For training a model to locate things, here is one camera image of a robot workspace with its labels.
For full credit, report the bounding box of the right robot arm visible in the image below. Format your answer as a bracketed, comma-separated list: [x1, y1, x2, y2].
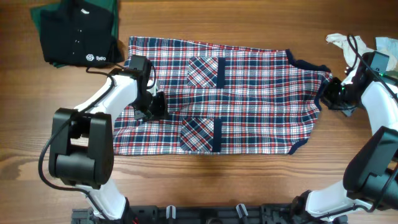
[289, 52, 397, 223]

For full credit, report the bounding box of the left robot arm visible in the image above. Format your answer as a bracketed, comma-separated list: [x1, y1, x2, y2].
[38, 55, 168, 223]

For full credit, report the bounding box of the beige crumpled cloth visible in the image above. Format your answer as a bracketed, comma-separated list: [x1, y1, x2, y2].
[326, 33, 374, 68]

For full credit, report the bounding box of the light blue cloth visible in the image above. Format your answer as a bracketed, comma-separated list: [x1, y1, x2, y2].
[376, 37, 397, 71]

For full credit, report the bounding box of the right black cable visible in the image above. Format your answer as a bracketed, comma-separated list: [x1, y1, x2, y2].
[345, 34, 398, 215]

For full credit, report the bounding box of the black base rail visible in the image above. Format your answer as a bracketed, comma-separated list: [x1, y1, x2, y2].
[70, 203, 312, 224]

